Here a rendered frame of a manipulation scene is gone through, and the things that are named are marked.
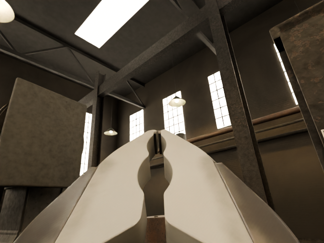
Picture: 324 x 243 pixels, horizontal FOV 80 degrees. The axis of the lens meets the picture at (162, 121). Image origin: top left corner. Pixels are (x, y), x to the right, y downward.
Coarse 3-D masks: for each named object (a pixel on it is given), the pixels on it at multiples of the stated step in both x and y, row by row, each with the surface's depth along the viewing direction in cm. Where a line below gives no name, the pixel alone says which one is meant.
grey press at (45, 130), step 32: (32, 96) 199; (64, 96) 230; (0, 128) 175; (32, 128) 191; (64, 128) 219; (0, 160) 163; (32, 160) 184; (64, 160) 209; (0, 192) 190; (32, 192) 200; (0, 224) 208
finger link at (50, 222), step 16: (80, 176) 9; (64, 192) 8; (80, 192) 8; (48, 208) 7; (64, 208) 7; (32, 224) 7; (48, 224) 7; (64, 224) 7; (16, 240) 6; (32, 240) 6; (48, 240) 6
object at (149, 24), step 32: (32, 0) 655; (64, 0) 662; (96, 0) 669; (160, 0) 683; (192, 0) 672; (256, 0) 705; (0, 32) 652; (32, 32) 771; (64, 32) 780; (128, 32) 799; (160, 32) 809; (32, 64) 936; (64, 64) 949; (96, 64) 964; (160, 64) 993
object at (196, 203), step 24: (168, 144) 11; (192, 144) 11; (168, 168) 10; (192, 168) 9; (168, 192) 8; (192, 192) 8; (216, 192) 8; (168, 216) 7; (192, 216) 7; (216, 216) 7; (240, 216) 7; (168, 240) 7; (192, 240) 6; (216, 240) 6; (240, 240) 6
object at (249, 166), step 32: (224, 0) 435; (192, 32) 493; (224, 32) 407; (128, 64) 645; (224, 64) 386; (96, 96) 732; (96, 128) 702; (96, 160) 664; (256, 160) 303; (256, 192) 290
